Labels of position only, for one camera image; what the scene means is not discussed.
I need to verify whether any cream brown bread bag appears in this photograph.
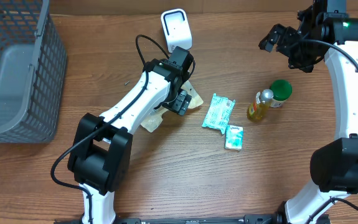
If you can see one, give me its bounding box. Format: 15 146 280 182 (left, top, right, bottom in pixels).
141 81 204 133

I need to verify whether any light teal snack packet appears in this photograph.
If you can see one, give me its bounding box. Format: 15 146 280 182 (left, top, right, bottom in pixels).
202 93 235 134

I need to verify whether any green-capped white bottle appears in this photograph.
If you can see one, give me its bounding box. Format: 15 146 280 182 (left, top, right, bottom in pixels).
270 80 293 108

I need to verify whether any small teal white box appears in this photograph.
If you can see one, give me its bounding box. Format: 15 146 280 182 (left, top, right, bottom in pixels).
225 125 243 151

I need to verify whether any yellow Vim dish soap bottle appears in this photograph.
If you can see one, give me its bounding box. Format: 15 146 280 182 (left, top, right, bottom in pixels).
247 89 274 121

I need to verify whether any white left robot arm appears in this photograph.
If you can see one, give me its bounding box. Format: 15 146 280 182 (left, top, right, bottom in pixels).
67 47 194 223

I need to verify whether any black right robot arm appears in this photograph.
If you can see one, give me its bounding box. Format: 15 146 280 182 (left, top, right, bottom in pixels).
244 0 358 223

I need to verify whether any white barcode scanner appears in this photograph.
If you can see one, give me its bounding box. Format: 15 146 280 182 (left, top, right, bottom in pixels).
161 8 192 53

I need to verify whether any dark grey plastic basket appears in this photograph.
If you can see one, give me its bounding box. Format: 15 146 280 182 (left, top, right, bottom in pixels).
0 0 67 143

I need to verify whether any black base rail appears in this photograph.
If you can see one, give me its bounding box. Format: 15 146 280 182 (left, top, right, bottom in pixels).
113 213 287 224

